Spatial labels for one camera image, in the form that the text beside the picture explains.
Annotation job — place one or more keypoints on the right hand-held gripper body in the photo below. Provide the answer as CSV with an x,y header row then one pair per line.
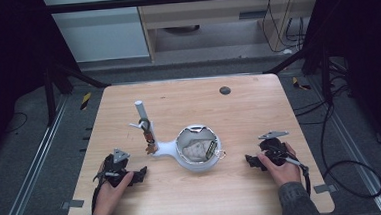
x,y
274,147

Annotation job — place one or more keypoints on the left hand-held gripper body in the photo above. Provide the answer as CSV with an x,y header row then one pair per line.
x,y
113,169

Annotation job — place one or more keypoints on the white hook stand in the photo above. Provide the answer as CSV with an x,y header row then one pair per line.
x,y
167,149

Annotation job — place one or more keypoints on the white bowl with chrome rim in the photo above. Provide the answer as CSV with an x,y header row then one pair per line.
x,y
181,144

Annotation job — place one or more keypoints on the person's right hand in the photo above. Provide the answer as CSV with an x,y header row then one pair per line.
x,y
286,173

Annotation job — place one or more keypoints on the person's left hand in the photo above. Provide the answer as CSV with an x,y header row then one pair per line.
x,y
109,199

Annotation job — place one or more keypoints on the yellow black tape strip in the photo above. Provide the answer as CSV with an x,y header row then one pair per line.
x,y
300,83
85,101

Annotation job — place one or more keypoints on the grey table grommet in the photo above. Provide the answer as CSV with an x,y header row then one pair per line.
x,y
225,90

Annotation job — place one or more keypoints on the white cabinet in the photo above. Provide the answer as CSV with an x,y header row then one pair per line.
x,y
100,33

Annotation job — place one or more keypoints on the light wooden desk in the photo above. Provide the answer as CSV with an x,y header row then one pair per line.
x,y
206,13

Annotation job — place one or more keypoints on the grey table bracket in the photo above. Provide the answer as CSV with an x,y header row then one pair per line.
x,y
324,188
72,204

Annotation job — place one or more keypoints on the metal floor rail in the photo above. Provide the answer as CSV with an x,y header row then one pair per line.
x,y
32,167
358,150

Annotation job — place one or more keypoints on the black frame stand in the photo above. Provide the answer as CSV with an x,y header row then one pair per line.
x,y
325,75
50,96

